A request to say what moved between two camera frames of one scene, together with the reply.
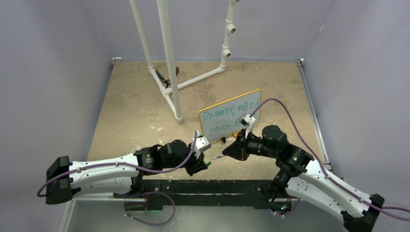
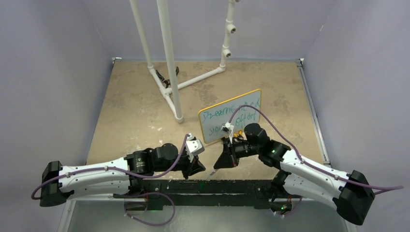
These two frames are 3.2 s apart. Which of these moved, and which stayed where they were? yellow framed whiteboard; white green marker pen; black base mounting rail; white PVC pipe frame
Moved: white green marker pen
Stayed: black base mounting rail; white PVC pipe frame; yellow framed whiteboard
